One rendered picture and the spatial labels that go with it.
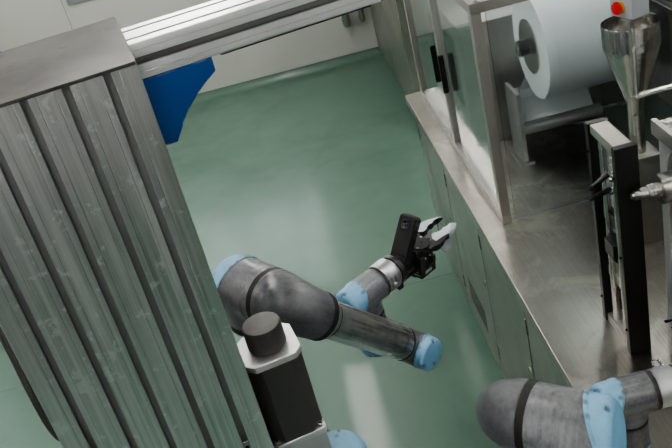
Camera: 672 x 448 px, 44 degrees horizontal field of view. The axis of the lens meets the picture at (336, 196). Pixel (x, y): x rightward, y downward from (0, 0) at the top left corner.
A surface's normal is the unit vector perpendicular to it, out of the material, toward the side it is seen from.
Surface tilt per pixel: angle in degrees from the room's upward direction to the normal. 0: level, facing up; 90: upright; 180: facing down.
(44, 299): 90
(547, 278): 0
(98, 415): 90
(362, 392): 0
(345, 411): 0
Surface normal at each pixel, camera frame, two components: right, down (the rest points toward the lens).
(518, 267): -0.22, -0.86
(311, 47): 0.12, 0.44
